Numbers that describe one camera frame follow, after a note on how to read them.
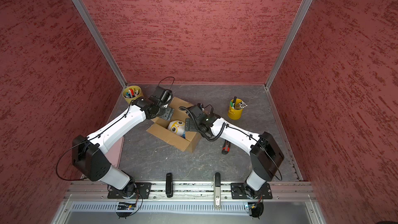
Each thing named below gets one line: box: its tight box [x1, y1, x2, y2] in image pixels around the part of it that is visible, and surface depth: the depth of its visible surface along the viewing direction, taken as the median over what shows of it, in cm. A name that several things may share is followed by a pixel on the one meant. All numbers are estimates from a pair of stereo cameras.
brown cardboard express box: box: [146, 97, 202, 153], surface depth 77 cm
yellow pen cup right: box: [228, 96, 248, 121], surface depth 98 cm
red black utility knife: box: [221, 139, 231, 155], surface depth 90 cm
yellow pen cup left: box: [122, 85, 144, 104], surface depth 100 cm
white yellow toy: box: [167, 119, 187, 139], surface depth 89 cm
